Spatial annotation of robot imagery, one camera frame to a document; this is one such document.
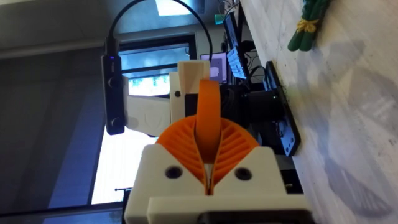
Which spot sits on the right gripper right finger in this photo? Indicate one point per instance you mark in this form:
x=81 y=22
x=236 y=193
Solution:
x=252 y=174

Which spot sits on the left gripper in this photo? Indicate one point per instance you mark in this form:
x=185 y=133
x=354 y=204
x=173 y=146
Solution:
x=149 y=115

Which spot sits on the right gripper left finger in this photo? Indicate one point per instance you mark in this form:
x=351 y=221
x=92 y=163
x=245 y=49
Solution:
x=161 y=174

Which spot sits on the small purple screen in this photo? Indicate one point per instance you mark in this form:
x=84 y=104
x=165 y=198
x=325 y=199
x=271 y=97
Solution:
x=217 y=67

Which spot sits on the computer monitor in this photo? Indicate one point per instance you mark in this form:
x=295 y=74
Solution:
x=235 y=49

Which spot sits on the green asparagus bunch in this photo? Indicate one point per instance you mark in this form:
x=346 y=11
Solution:
x=306 y=28

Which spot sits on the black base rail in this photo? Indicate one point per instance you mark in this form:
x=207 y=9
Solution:
x=284 y=118

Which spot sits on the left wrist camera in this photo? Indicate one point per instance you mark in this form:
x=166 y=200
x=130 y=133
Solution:
x=113 y=93

